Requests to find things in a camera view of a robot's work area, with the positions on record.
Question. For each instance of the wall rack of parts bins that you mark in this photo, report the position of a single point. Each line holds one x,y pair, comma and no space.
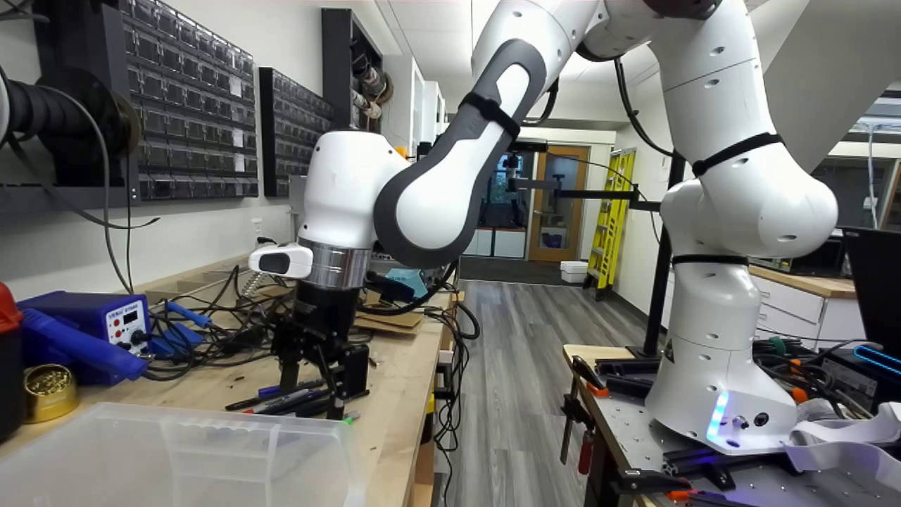
179,101

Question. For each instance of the small wall rack of bins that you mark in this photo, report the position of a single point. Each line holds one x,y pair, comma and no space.
296,131

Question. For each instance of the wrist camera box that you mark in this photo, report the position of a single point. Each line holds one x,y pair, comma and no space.
281,261

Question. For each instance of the blue soldering station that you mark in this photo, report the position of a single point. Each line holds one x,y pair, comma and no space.
102,325

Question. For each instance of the black filament spool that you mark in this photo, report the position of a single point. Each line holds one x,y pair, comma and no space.
57,115

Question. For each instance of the blue soldering iron holder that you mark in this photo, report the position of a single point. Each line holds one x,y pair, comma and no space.
71,345

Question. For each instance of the yellow caution sign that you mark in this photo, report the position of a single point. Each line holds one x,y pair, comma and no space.
613,220

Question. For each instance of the blue marker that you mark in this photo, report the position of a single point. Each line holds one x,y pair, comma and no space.
286,389

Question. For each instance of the black marker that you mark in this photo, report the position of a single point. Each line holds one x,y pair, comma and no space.
300,406
254,400

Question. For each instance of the black laptop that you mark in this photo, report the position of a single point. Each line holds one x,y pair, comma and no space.
878,284

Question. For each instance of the green marker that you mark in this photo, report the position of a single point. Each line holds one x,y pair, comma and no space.
351,420

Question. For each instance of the clear plastic box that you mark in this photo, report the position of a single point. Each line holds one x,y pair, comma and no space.
179,460

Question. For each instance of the red and black toolbox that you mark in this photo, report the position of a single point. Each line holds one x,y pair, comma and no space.
10,368

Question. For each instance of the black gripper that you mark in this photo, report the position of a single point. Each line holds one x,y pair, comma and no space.
328,310

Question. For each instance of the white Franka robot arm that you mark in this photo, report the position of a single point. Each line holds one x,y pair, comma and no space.
693,215

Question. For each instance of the wooden door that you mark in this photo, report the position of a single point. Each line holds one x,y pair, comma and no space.
562,203

